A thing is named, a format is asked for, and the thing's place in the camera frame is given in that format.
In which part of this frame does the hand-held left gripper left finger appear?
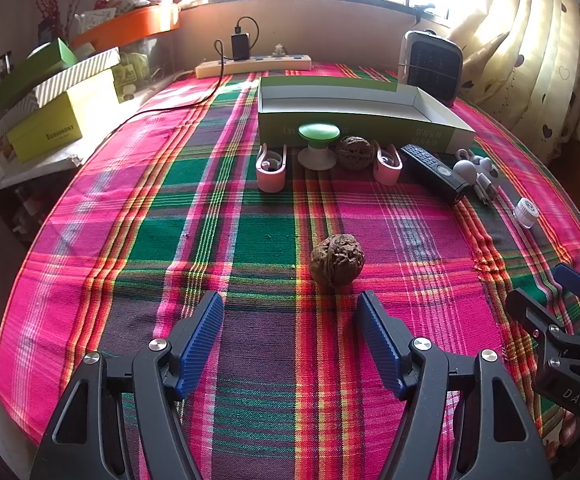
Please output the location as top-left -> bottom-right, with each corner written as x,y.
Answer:
30,290 -> 225,480

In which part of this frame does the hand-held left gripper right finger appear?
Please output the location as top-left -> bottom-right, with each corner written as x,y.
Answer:
357,290 -> 553,480

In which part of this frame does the small white bottle cap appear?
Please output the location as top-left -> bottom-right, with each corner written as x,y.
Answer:
514,197 -> 540,231

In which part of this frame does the brown walnut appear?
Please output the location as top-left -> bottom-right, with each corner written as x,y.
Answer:
310,234 -> 365,289
336,136 -> 373,170

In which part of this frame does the green topped white spool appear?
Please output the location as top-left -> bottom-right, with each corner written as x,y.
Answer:
297,122 -> 341,170

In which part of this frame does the green white cardboard box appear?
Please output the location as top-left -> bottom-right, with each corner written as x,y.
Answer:
257,76 -> 476,155

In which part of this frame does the person's right hand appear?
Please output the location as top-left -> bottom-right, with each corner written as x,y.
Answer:
560,408 -> 580,448

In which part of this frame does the pink green plaid tablecloth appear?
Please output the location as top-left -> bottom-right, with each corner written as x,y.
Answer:
0,62 -> 580,480

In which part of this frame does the black remote control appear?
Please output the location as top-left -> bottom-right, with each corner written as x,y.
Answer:
401,144 -> 472,206

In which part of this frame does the cream heart print curtain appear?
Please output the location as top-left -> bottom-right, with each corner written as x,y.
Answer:
450,0 -> 580,161

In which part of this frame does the white shelf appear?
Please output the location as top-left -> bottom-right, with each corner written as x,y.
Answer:
0,125 -> 101,197

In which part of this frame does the grey space heater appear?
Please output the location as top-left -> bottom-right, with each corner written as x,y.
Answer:
399,30 -> 464,107

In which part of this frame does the yellow green box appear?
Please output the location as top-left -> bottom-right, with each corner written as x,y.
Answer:
7,70 -> 118,163

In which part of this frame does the pale green carton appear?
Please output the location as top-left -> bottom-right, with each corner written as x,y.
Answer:
112,52 -> 151,103

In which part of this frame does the white power strip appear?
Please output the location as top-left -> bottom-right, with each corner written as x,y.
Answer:
195,54 -> 313,79

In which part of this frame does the striped box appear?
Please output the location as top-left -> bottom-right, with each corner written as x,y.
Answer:
0,47 -> 122,136

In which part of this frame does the black charger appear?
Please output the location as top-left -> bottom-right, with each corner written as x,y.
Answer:
230,32 -> 251,61

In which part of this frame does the orange tray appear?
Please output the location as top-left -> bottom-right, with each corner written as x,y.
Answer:
70,2 -> 181,53

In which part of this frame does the red branch decoration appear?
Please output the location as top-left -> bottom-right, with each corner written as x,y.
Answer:
25,0 -> 86,36

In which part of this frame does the black charger cable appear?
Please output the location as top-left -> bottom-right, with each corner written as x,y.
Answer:
135,16 -> 261,111

